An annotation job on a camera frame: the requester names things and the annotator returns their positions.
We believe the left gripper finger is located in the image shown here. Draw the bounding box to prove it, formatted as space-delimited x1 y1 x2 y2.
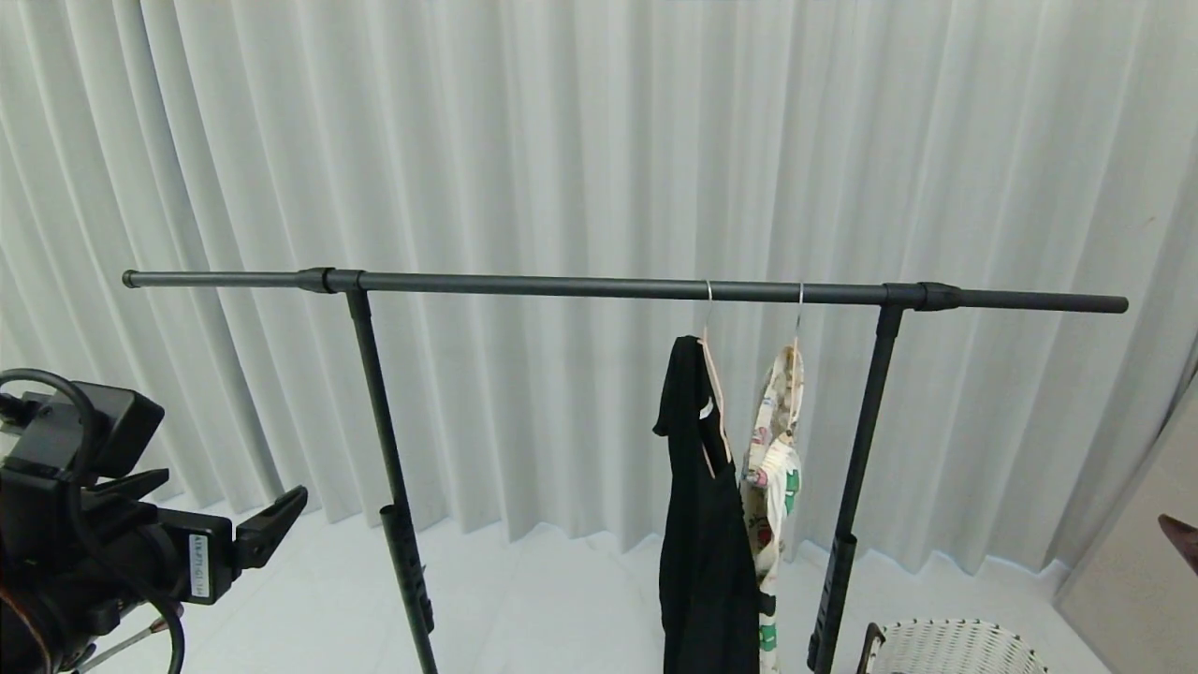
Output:
234 485 308 572

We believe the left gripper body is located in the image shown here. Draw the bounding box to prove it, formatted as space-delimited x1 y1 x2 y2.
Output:
84 510 235 628

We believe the black garment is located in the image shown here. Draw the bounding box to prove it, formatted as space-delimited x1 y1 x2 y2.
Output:
652 335 778 674

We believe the cream printed garment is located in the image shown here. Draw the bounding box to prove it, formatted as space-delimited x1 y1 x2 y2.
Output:
739 344 806 674

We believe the black clothes rack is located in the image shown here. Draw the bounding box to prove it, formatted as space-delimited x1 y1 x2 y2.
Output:
122 267 1129 674

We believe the white laundry basket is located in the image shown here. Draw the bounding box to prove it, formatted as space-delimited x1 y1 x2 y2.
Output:
856 618 1051 674

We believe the white curtain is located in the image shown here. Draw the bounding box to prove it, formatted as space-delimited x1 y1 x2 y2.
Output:
0 0 1198 577

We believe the black cable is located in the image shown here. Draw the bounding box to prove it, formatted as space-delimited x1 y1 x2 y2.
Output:
0 368 188 674

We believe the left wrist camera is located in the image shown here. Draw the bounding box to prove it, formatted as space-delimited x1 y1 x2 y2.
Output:
0 379 171 525

